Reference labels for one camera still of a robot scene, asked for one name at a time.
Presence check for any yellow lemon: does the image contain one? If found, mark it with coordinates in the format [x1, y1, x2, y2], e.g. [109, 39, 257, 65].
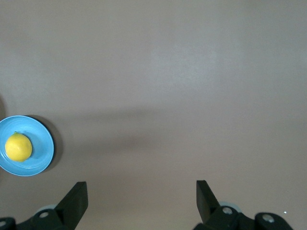
[5, 131, 33, 163]

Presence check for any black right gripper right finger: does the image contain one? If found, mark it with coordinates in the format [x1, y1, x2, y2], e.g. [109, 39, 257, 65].
[193, 180, 295, 230]

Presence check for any blue plate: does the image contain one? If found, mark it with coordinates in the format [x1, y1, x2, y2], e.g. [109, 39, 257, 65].
[0, 115, 55, 177]

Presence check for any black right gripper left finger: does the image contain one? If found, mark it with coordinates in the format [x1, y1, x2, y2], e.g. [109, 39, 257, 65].
[0, 181, 88, 230]

